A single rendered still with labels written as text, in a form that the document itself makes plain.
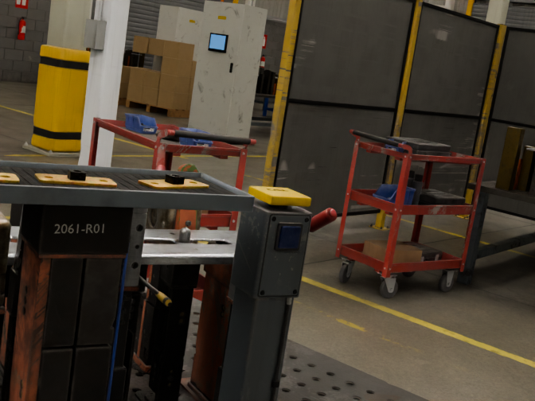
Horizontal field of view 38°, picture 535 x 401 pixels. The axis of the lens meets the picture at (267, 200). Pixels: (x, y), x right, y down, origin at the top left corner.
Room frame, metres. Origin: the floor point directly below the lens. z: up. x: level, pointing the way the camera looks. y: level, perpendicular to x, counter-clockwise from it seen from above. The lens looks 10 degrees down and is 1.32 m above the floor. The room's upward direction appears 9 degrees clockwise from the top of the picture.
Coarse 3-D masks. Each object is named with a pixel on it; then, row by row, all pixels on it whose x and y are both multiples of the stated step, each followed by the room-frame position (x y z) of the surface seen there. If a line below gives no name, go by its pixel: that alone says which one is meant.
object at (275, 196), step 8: (248, 192) 1.00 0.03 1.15; (256, 192) 0.98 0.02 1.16; (264, 192) 0.97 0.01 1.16; (272, 192) 0.97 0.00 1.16; (280, 192) 0.98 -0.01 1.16; (288, 192) 0.99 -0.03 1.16; (296, 192) 1.00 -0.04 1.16; (264, 200) 0.96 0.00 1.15; (272, 200) 0.95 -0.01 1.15; (280, 200) 0.95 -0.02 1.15; (288, 200) 0.96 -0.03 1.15; (296, 200) 0.97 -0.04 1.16; (304, 200) 0.97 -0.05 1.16; (280, 208) 0.98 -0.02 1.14
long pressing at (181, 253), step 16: (160, 240) 1.29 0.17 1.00; (192, 240) 1.32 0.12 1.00; (208, 240) 1.33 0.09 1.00; (224, 240) 1.35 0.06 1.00; (144, 256) 1.16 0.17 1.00; (160, 256) 1.17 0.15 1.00; (176, 256) 1.19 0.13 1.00; (192, 256) 1.20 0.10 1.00; (208, 256) 1.21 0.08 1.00; (224, 256) 1.23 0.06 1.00
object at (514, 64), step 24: (504, 48) 8.12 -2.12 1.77; (528, 48) 7.99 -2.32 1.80; (504, 72) 8.10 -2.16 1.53; (528, 72) 7.96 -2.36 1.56; (504, 96) 8.07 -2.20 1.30; (528, 96) 7.93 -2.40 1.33; (504, 120) 8.03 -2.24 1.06; (528, 120) 7.89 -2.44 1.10; (528, 144) 7.87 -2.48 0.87; (528, 216) 7.75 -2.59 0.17
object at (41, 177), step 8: (40, 176) 0.83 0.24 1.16; (48, 176) 0.84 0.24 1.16; (56, 176) 0.84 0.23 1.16; (64, 176) 0.85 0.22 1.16; (72, 176) 0.83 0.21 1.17; (80, 176) 0.84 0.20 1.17; (64, 184) 0.82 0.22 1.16; (72, 184) 0.82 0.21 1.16; (80, 184) 0.83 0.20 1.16; (88, 184) 0.83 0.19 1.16; (96, 184) 0.84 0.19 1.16; (104, 184) 0.84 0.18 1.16; (112, 184) 0.85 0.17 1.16
